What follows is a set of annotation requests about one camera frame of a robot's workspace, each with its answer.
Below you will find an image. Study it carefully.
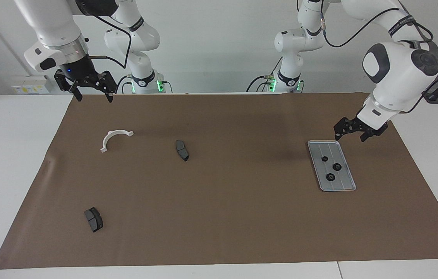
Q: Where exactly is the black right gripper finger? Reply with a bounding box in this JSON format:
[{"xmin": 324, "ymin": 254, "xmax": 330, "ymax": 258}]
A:
[
  {"xmin": 89, "ymin": 71, "xmax": 117, "ymax": 103},
  {"xmin": 54, "ymin": 71, "xmax": 84, "ymax": 102}
]

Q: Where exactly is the silver metal tray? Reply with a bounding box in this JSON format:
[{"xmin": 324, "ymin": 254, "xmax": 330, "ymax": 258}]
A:
[{"xmin": 307, "ymin": 140, "xmax": 357, "ymax": 192}]

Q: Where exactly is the dark grey brake pad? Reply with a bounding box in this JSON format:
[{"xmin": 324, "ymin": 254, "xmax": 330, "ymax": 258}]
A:
[
  {"xmin": 84, "ymin": 207, "xmax": 104, "ymax": 233},
  {"xmin": 175, "ymin": 139, "xmax": 190, "ymax": 162}
]

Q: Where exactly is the brown table mat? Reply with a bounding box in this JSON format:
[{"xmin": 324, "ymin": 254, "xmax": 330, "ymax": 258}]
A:
[{"xmin": 0, "ymin": 92, "xmax": 438, "ymax": 270}]

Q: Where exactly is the black base cable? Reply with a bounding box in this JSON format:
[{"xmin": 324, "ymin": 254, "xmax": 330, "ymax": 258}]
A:
[
  {"xmin": 247, "ymin": 58, "xmax": 281, "ymax": 93},
  {"xmin": 115, "ymin": 76, "xmax": 132, "ymax": 94}
]

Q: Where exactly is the white wall socket box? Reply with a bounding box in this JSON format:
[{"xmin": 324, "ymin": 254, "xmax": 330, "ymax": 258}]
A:
[{"xmin": 12, "ymin": 75, "xmax": 53, "ymax": 95}]

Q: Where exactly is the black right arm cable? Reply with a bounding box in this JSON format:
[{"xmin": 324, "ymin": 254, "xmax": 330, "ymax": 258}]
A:
[{"xmin": 87, "ymin": 14, "xmax": 132, "ymax": 69}]

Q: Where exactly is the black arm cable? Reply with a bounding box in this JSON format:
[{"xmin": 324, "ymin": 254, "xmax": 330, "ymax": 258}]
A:
[
  {"xmin": 319, "ymin": 0, "xmax": 438, "ymax": 115},
  {"xmin": 87, "ymin": 14, "xmax": 132, "ymax": 69}
]

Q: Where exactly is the white curved plastic bracket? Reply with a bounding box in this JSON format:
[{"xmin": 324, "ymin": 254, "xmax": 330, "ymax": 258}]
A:
[{"xmin": 100, "ymin": 129, "xmax": 134, "ymax": 153}]

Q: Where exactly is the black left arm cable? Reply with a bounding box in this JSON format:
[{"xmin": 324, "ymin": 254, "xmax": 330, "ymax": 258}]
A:
[{"xmin": 319, "ymin": 0, "xmax": 438, "ymax": 115}]

